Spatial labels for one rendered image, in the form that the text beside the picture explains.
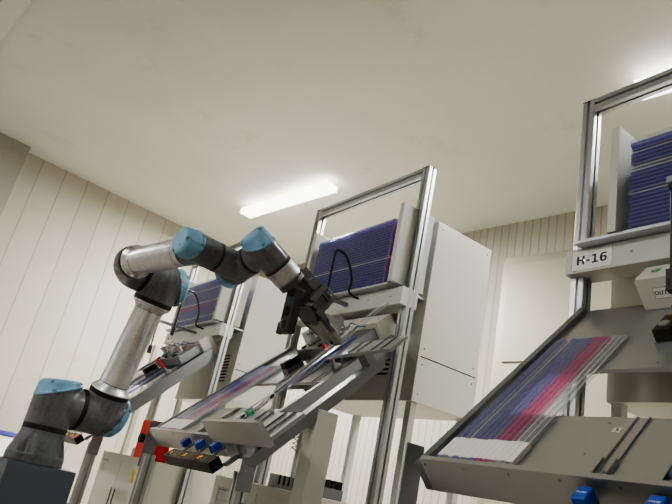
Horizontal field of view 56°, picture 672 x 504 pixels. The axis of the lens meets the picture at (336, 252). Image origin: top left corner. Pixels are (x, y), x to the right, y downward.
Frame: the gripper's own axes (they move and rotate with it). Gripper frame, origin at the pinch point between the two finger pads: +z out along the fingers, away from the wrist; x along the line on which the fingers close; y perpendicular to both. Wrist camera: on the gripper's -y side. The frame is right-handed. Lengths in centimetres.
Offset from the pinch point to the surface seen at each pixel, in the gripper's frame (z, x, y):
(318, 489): 24.8, 8.0, -26.2
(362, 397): 52, 72, 32
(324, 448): 19.4, 8.0, -17.8
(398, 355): 37, 39, 37
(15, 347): -39, 482, 13
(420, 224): 12, 39, 81
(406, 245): 14, 41, 72
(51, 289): -58, 483, 69
